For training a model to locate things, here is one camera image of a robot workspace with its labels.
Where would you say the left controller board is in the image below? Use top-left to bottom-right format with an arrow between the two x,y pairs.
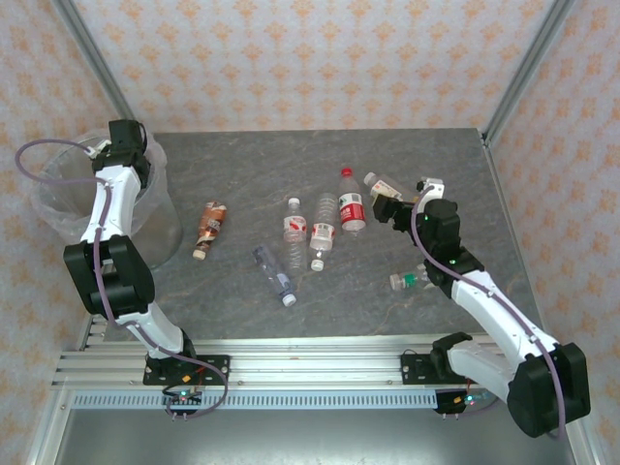
162,385 -> 204,407

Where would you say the right controller board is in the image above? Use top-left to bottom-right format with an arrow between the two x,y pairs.
435,387 -> 495,416

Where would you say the grey metal panel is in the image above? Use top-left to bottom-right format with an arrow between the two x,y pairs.
28,409 -> 598,465

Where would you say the red label red cap bottle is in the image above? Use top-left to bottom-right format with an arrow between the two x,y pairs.
337,167 -> 367,237

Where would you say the aluminium mounting rail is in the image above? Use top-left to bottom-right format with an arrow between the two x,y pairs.
50,336 -> 582,388

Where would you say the controller board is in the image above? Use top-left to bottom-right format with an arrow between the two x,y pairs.
162,385 -> 204,407
435,387 -> 495,416

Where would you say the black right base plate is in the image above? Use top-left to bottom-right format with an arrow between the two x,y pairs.
400,352 -> 440,387

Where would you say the clear bottle red white label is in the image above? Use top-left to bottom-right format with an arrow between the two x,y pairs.
283,197 -> 310,278
308,192 -> 339,271

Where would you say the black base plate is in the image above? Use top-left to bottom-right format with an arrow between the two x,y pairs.
400,352 -> 440,387
142,355 -> 232,387

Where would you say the slotted grey cable duct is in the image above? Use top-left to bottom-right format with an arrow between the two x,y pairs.
72,389 -> 485,411

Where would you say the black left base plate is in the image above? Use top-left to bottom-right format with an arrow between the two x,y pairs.
142,355 -> 232,387

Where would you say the small green label bottle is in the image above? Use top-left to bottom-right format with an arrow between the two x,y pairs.
389,264 -> 432,293

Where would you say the blue tinted clear bottle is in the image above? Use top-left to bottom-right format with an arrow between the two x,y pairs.
250,243 -> 297,308

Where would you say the aluminium frame post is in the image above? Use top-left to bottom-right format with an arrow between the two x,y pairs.
481,0 -> 577,146
50,0 -> 146,138

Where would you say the clear plastic-lined bin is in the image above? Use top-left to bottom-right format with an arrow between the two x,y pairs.
29,129 -> 170,243

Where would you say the brown label plastic bottle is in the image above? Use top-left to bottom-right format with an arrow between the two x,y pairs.
192,201 -> 229,262

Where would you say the round metal bin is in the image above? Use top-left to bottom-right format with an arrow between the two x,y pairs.
31,135 -> 185,270

